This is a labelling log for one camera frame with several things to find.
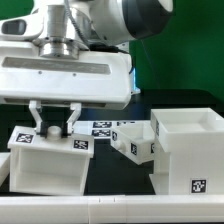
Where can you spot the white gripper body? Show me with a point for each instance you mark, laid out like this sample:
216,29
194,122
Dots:
95,79

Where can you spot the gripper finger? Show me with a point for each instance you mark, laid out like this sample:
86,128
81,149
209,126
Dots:
75,109
35,108

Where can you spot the white upside-down drawer with knob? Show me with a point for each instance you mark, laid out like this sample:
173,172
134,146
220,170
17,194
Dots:
49,165

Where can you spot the white drawer cabinet box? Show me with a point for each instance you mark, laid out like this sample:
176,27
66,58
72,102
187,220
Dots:
188,152

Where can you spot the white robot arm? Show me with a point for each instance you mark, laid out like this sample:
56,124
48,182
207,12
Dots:
66,53

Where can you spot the white open drawer with knob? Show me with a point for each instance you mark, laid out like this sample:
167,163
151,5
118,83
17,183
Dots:
134,140

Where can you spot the white marker base plate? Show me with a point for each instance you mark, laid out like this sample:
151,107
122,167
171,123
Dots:
100,128

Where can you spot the white left fence rail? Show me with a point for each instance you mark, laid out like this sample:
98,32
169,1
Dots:
4,166

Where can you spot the white fence rail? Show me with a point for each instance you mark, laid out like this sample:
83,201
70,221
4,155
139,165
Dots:
4,166
112,209

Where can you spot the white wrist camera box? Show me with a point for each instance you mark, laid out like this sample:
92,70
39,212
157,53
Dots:
21,28

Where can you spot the white front fence rail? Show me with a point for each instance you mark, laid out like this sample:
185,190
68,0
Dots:
112,209

